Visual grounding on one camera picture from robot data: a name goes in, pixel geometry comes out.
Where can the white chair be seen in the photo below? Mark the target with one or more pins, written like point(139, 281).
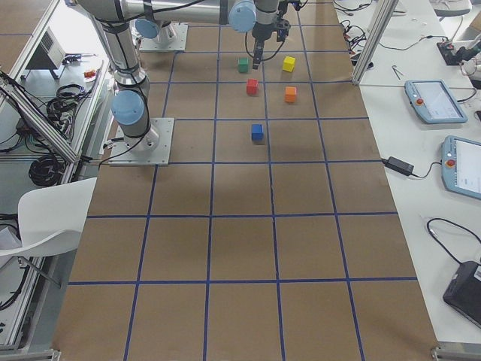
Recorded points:
point(51, 219)

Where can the far teach pendant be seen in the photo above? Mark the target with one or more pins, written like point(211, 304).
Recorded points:
point(433, 102)

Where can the black power adapter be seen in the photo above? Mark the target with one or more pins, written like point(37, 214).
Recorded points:
point(398, 165)

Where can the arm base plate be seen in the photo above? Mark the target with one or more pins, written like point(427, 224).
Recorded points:
point(153, 149)
point(171, 38)

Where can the near teach pendant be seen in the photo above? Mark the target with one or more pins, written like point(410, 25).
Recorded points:
point(461, 166)

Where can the orange wooden block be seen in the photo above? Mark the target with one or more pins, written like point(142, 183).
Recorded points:
point(290, 94)

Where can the red wooden block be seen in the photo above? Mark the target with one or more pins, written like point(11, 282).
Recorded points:
point(252, 87)

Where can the aluminium frame post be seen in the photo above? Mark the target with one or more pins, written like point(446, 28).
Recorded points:
point(378, 24)

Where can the black laptop device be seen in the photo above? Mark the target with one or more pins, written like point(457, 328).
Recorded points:
point(463, 292)

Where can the blue wooden block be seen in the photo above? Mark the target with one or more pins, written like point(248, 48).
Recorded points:
point(257, 132)

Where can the green wooden block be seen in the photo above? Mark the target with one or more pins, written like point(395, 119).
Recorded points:
point(243, 64)

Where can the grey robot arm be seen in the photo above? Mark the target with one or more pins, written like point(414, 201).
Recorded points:
point(241, 16)
point(129, 106)

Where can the teach pendant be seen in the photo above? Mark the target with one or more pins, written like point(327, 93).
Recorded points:
point(461, 166)
point(433, 102)

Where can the yellow wooden block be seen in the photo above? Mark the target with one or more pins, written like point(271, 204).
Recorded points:
point(289, 64)

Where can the metal allen key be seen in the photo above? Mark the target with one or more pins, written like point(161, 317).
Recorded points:
point(396, 71)

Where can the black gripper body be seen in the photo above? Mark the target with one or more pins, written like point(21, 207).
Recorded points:
point(261, 31)

